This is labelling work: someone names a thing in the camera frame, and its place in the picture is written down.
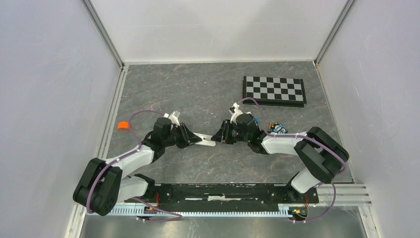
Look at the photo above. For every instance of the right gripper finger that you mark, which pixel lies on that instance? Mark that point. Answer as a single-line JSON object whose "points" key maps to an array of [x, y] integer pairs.
{"points": [[220, 136], [225, 127]]}

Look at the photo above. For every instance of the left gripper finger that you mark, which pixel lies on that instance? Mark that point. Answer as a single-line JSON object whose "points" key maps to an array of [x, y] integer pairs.
{"points": [[192, 141], [189, 135]]}

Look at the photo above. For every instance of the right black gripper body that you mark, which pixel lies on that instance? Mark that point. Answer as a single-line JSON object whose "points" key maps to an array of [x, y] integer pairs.
{"points": [[233, 137]]}

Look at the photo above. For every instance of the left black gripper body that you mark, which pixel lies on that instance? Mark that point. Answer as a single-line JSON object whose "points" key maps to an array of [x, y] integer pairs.
{"points": [[180, 138]]}

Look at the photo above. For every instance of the white remote control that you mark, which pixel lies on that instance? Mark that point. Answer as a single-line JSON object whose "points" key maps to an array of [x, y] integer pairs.
{"points": [[205, 140]]}

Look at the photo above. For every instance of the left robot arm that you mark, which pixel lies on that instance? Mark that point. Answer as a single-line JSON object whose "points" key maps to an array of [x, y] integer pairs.
{"points": [[104, 183]]}

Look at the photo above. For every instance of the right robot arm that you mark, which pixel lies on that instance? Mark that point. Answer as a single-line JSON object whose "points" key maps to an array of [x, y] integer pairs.
{"points": [[322, 156]]}

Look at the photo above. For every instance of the blue owl eraser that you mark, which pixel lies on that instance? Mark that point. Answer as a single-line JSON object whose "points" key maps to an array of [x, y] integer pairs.
{"points": [[279, 128]]}

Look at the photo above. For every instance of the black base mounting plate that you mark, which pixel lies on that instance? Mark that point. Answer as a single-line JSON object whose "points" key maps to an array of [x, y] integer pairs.
{"points": [[226, 197]]}

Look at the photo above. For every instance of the black white chessboard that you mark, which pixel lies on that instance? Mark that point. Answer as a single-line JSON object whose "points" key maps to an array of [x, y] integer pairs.
{"points": [[273, 91]]}

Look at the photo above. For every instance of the orange tape roll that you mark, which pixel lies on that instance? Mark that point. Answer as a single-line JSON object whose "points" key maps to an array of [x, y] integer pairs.
{"points": [[123, 126]]}

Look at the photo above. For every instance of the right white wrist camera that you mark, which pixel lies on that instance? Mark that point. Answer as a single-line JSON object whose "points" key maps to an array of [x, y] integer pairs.
{"points": [[235, 112]]}

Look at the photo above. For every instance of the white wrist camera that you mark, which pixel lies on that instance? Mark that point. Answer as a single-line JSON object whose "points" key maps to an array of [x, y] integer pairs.
{"points": [[235, 112], [174, 117]]}

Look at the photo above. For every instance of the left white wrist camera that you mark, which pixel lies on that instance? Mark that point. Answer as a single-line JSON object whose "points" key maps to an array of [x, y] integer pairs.
{"points": [[174, 117]]}

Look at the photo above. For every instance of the slotted cable duct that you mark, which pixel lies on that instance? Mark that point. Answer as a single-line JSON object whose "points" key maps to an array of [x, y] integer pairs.
{"points": [[141, 210]]}

